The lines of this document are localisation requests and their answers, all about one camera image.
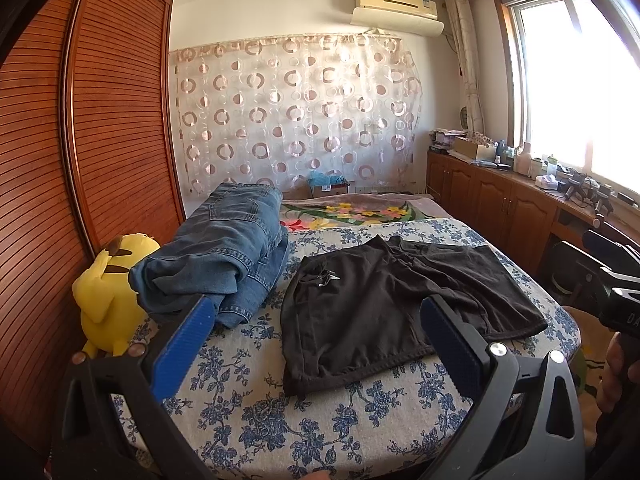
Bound yellow Pikachu plush toy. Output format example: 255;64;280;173
72;233;160;359

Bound cardboard box with blue items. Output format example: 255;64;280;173
307;170;349;197

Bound sheer circle pattern curtain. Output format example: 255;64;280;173
169;34;422;200

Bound black shorts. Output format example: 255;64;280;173
281;236;548;396

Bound colourful flower blanket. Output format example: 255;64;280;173
280;193;450;233

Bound white wall air conditioner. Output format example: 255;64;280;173
352;0;444;37

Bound wooden louvered wardrobe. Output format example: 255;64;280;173
1;0;184;461

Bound person's right hand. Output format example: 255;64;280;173
597;333;639;413

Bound beige side curtain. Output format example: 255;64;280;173
445;0;485;138

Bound window with wooden frame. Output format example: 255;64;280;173
495;0;639;194

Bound wooden sideboard cabinet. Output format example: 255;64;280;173
425;150;640;276

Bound cardboard box on cabinet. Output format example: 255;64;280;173
454;136;496;160

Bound folded blue jeans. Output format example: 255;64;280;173
128;182;288;330

